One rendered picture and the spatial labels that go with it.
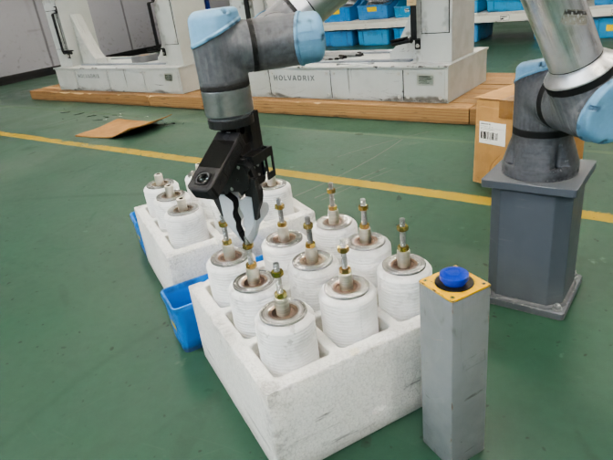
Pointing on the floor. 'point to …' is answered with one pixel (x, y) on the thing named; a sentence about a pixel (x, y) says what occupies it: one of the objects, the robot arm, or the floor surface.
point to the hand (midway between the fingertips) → (244, 237)
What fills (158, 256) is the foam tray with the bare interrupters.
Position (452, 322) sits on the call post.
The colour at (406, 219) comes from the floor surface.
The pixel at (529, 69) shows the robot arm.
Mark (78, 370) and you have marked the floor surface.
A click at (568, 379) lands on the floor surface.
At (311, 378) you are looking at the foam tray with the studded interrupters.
